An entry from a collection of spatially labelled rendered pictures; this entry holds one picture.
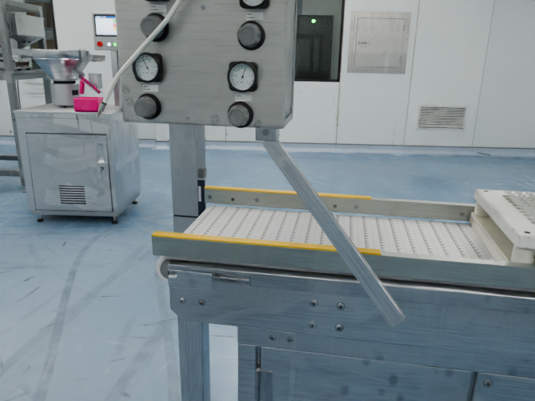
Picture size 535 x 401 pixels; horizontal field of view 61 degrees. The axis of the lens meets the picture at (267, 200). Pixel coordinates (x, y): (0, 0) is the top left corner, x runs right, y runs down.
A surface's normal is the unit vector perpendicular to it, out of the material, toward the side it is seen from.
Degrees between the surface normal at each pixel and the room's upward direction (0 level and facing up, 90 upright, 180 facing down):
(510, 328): 90
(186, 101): 90
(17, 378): 0
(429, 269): 90
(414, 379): 90
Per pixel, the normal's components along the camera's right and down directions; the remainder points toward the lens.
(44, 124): -0.03, 0.29
